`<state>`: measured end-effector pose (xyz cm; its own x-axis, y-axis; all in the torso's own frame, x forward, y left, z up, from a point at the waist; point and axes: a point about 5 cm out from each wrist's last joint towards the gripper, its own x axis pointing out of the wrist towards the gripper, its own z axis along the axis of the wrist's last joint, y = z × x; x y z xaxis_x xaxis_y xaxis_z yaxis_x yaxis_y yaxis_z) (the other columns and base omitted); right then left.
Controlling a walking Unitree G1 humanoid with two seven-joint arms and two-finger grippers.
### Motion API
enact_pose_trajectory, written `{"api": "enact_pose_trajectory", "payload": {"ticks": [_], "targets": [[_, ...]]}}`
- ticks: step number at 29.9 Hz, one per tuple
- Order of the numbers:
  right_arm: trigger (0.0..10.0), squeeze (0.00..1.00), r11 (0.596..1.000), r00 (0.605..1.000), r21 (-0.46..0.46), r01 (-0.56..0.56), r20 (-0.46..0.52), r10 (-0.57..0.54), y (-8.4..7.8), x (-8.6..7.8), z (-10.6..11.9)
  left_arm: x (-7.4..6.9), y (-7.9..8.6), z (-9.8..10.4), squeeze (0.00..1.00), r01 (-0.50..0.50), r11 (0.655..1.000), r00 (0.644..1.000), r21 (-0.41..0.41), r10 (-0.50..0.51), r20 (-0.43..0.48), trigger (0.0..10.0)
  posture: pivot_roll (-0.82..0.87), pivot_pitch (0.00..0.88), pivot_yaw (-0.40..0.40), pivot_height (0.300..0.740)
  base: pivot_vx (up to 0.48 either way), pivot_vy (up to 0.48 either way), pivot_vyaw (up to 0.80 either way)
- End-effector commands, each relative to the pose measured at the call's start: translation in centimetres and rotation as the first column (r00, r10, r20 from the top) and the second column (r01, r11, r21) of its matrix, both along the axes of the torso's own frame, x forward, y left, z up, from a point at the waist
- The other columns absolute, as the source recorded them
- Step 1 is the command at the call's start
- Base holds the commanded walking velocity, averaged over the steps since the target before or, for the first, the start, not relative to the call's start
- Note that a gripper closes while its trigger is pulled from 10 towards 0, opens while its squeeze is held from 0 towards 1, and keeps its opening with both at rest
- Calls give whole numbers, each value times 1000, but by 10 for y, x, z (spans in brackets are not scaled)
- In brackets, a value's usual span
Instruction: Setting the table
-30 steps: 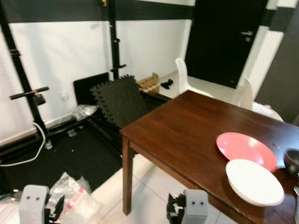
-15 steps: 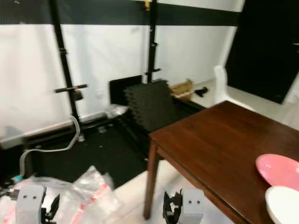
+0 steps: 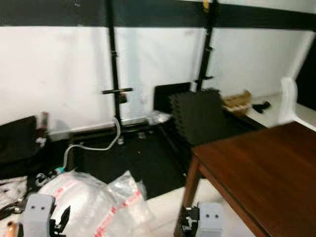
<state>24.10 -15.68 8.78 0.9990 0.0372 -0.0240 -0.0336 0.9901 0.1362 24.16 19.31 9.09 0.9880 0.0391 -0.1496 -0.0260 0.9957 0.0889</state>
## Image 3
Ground black foam mat tile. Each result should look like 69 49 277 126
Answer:
169 88 233 147

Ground crumpled clear plastic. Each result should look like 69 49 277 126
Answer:
145 111 172 124

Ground black flat panel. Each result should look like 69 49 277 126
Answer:
153 82 192 114

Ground brown wooden table leg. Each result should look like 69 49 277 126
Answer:
174 154 201 237

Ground small black object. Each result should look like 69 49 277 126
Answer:
252 101 272 114

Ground large clear bubble wrap bag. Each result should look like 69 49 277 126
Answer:
36 170 121 237

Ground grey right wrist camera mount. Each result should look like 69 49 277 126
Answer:
197 202 226 237

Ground black slanted pole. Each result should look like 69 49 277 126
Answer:
195 0 221 92

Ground copper coloured tube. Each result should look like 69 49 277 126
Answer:
7 222 21 237

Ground clear bag with red print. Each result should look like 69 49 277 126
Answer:
104 170 155 236

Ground grey hose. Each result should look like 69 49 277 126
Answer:
63 117 122 169

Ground black base platform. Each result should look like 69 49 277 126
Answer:
68 121 196 199

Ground thick black cable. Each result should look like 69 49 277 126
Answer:
0 201 26 219

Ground black upright pole with crossbar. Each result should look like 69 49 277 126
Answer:
102 0 134 124

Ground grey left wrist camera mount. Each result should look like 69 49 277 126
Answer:
24 194 55 237

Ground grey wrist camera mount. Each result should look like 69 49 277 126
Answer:
197 202 226 237
24 194 55 237

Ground white cable tangle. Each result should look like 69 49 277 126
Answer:
0 175 26 209

